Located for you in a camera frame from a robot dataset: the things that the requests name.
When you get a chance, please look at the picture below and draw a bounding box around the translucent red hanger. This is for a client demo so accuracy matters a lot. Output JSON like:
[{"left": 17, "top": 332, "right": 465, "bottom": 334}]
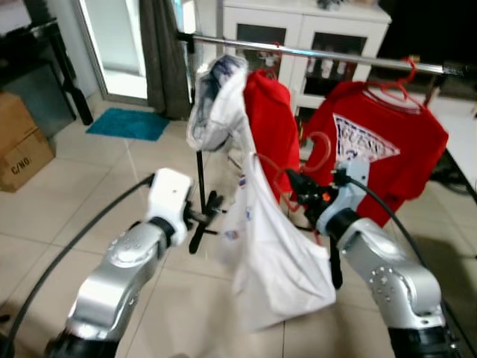
[{"left": 253, "top": 131, "right": 334, "bottom": 243}]

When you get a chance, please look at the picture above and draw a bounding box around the red plastic hanger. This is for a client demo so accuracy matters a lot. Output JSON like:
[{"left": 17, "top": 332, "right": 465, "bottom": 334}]
[
  {"left": 265, "top": 43, "right": 285, "bottom": 75},
  {"left": 364, "top": 56, "right": 432, "bottom": 114}
]

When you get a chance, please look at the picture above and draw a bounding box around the plain red shirt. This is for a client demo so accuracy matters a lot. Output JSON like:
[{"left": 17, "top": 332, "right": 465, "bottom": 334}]
[{"left": 242, "top": 69, "right": 301, "bottom": 204}]

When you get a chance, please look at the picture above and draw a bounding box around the white garment with dark lining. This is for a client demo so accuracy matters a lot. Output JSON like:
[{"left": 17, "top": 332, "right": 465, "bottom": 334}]
[{"left": 186, "top": 54, "right": 250, "bottom": 154}]

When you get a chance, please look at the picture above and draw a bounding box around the red t-shirt with white print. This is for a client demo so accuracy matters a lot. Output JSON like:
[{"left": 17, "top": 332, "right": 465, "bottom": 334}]
[{"left": 302, "top": 81, "right": 450, "bottom": 227}]

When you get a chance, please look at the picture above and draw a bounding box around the teal floor mat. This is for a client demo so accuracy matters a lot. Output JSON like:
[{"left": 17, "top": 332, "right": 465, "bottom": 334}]
[{"left": 86, "top": 108, "right": 171, "bottom": 142}]

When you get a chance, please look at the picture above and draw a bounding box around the dark grey curtain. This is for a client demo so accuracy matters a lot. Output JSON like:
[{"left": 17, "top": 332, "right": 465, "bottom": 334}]
[{"left": 138, "top": 0, "right": 196, "bottom": 120}]

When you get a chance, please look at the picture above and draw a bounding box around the white glass-door cabinet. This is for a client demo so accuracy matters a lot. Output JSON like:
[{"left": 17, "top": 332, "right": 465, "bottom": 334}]
[{"left": 221, "top": 0, "right": 392, "bottom": 113}]

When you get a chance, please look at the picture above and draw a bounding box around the cardboard box with black print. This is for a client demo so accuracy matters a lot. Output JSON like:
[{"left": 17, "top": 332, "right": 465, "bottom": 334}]
[{"left": 0, "top": 128, "right": 55, "bottom": 193}]

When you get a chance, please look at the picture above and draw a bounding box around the black cabinet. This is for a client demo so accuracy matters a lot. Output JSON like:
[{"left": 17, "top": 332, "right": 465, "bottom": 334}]
[{"left": 379, "top": 0, "right": 477, "bottom": 72}]

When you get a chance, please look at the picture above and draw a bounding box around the black metal stand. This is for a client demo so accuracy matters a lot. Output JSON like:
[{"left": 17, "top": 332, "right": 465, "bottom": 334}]
[{"left": 0, "top": 19, "right": 94, "bottom": 139}]

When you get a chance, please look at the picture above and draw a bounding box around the black clothes rack frame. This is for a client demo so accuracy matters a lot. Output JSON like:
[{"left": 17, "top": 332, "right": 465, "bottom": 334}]
[{"left": 189, "top": 145, "right": 345, "bottom": 290}]

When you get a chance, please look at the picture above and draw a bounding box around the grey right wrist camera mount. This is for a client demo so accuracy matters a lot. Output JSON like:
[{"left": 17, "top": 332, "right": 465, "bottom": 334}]
[{"left": 317, "top": 159, "right": 371, "bottom": 233}]

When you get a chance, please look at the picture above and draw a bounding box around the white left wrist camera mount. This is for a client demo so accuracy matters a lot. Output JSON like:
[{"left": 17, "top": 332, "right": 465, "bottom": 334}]
[{"left": 145, "top": 168, "right": 193, "bottom": 247}]

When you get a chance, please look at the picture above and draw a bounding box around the chrome clothes rail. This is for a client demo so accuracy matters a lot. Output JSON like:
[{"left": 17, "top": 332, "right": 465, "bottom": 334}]
[{"left": 177, "top": 31, "right": 477, "bottom": 78}]

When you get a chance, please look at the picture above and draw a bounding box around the glass door with white frame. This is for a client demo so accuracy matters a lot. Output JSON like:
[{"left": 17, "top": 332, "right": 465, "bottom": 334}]
[{"left": 75, "top": 0, "right": 150, "bottom": 103}]

